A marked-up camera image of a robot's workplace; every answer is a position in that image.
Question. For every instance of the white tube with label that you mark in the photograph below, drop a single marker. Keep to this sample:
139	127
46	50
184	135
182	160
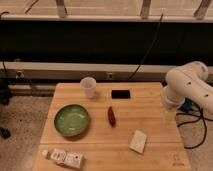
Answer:
62	157

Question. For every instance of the grey wall rail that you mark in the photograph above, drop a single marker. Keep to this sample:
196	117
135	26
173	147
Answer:
76	71

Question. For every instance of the blue box on floor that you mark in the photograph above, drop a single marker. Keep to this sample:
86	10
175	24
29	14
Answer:
187	105

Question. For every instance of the dark red small object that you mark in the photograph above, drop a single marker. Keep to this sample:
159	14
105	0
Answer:
111	116

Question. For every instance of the dark object on floor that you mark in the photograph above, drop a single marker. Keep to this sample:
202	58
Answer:
5	133

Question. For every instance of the green ceramic bowl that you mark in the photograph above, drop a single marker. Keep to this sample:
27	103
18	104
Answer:
71	120

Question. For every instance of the black rectangular phone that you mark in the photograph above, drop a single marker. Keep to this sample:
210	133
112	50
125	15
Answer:
120	94

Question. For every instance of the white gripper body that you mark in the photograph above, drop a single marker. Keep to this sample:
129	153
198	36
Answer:
170	99

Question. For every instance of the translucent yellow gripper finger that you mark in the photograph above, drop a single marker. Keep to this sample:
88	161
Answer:
168	117

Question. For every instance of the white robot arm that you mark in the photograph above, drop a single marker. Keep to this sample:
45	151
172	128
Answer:
186	81

